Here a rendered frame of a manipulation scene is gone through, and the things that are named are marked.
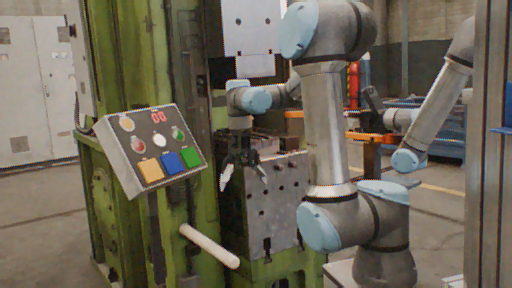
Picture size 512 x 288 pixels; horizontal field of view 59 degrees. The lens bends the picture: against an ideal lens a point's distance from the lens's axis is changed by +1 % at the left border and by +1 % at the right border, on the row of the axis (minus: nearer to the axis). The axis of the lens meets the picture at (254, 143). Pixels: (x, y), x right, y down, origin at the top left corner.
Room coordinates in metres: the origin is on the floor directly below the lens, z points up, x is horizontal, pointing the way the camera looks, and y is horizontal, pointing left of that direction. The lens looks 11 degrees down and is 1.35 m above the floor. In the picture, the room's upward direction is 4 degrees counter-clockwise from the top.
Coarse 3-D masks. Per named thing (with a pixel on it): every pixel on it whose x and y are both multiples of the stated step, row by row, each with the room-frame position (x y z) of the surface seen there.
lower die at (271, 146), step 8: (224, 128) 2.33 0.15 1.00; (216, 136) 2.21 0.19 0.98; (272, 136) 2.04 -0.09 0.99; (216, 144) 2.12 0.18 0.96; (224, 144) 2.05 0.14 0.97; (256, 144) 1.96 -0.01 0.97; (264, 144) 1.98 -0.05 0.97; (272, 144) 2.00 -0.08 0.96; (264, 152) 1.98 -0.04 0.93; (272, 152) 2.00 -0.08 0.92
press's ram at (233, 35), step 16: (208, 0) 1.98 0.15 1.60; (224, 0) 1.90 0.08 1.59; (240, 0) 1.94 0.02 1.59; (256, 0) 1.98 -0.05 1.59; (272, 0) 2.03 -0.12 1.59; (208, 16) 1.99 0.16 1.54; (224, 16) 1.90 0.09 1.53; (240, 16) 1.94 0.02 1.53; (256, 16) 1.98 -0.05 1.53; (272, 16) 2.02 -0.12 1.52; (208, 32) 2.00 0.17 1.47; (224, 32) 1.89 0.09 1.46; (240, 32) 1.94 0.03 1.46; (256, 32) 1.98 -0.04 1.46; (272, 32) 2.02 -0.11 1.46; (208, 48) 2.01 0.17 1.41; (224, 48) 1.89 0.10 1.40; (240, 48) 1.93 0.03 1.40; (256, 48) 1.98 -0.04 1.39; (272, 48) 2.02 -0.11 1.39
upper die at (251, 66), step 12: (216, 60) 2.06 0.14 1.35; (228, 60) 1.97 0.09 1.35; (240, 60) 1.93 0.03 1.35; (252, 60) 1.96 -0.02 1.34; (264, 60) 1.99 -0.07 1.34; (216, 72) 2.07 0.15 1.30; (228, 72) 1.98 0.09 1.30; (240, 72) 1.93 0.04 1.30; (252, 72) 1.96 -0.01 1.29; (264, 72) 1.99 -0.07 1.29
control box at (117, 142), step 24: (120, 120) 1.49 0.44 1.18; (144, 120) 1.57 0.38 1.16; (168, 120) 1.65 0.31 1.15; (120, 144) 1.43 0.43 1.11; (144, 144) 1.50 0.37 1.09; (168, 144) 1.58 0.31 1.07; (192, 144) 1.67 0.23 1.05; (120, 168) 1.43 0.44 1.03; (192, 168) 1.59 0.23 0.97; (144, 192) 1.42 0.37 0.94
